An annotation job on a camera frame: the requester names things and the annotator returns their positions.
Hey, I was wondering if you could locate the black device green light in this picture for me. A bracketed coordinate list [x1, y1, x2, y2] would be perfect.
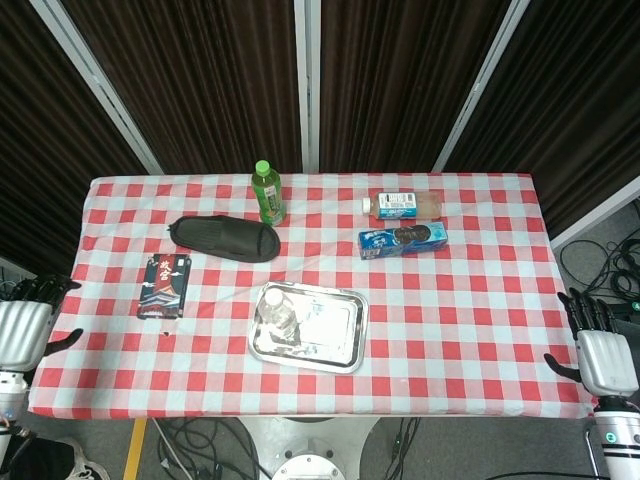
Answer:
[613, 298, 640, 329]

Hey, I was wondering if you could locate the green tea bottle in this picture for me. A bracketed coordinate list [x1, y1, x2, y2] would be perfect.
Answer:
[251, 159, 287, 226]

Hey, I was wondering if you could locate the black floor cable bundle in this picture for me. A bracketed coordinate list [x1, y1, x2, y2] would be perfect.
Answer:
[558, 229, 640, 304]
[152, 417, 274, 480]

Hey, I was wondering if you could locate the white partition frame post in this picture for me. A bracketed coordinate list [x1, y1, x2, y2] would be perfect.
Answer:
[29, 0, 164, 175]
[293, 0, 321, 174]
[432, 0, 531, 174]

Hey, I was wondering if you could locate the stainless steel rectangular tray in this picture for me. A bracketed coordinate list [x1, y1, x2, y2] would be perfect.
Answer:
[247, 281, 370, 374]

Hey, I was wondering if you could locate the clear bottle blue label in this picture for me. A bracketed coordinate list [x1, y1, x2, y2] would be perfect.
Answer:
[362, 190, 444, 221]

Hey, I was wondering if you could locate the blue cookie box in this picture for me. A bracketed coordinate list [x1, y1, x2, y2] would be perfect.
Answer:
[357, 221, 449, 263]

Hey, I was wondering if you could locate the black pouch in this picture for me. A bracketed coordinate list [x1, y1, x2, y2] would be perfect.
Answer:
[166, 215, 282, 262]

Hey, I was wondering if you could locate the transparent water bottle white cap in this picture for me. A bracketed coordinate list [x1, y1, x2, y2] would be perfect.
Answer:
[258, 288, 300, 346]

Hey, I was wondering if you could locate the dark blue patterned card box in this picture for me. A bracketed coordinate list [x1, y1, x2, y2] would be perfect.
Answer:
[136, 252, 192, 320]

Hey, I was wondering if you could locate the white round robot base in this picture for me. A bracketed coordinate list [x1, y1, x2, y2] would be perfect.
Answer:
[239, 417, 381, 480]

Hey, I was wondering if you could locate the dark brown partition panel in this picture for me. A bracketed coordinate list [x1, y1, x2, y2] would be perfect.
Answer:
[0, 0, 151, 289]
[62, 0, 304, 175]
[444, 0, 640, 236]
[319, 0, 511, 174]

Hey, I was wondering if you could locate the red white checked tablecloth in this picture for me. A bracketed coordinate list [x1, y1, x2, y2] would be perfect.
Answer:
[27, 172, 601, 420]

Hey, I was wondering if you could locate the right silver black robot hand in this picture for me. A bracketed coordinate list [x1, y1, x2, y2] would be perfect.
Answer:
[543, 288, 640, 399]

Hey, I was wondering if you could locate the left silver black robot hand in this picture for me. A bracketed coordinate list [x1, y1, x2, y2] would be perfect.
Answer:
[0, 274, 84, 371]

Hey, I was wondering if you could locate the white black sneaker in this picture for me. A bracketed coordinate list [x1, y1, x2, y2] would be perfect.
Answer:
[59, 437, 109, 480]

